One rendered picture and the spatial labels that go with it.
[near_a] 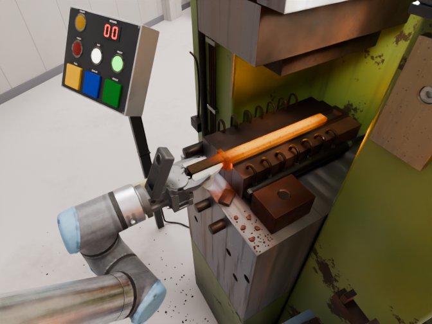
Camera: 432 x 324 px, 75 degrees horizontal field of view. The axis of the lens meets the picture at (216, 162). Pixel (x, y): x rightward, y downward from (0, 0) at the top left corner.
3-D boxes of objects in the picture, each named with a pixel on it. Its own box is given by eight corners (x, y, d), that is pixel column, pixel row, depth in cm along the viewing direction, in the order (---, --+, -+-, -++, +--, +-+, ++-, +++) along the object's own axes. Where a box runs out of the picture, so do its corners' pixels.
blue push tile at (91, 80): (96, 98, 95) (100, 76, 93) (81, 92, 98) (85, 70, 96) (100, 98, 97) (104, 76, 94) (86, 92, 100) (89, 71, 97)
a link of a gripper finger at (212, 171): (221, 176, 74) (189, 189, 71) (222, 160, 70) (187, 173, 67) (227, 184, 72) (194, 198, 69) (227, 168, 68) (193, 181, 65)
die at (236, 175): (241, 199, 72) (243, 177, 67) (203, 153, 85) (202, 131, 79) (353, 144, 88) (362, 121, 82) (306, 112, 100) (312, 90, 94)
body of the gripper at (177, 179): (182, 183, 74) (139, 202, 70) (179, 160, 68) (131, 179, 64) (196, 203, 70) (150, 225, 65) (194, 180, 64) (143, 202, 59)
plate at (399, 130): (419, 171, 42) (499, 61, 30) (368, 138, 48) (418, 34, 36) (427, 166, 43) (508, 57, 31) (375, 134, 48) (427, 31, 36)
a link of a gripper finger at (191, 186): (204, 171, 69) (171, 184, 67) (204, 166, 68) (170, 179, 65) (213, 184, 67) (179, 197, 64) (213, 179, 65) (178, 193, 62)
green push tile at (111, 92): (117, 108, 91) (120, 84, 89) (101, 100, 94) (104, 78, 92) (121, 108, 93) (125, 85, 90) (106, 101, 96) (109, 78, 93)
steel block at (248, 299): (243, 322, 92) (256, 256, 61) (189, 234, 116) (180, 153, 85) (358, 242, 113) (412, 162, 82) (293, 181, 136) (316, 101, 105)
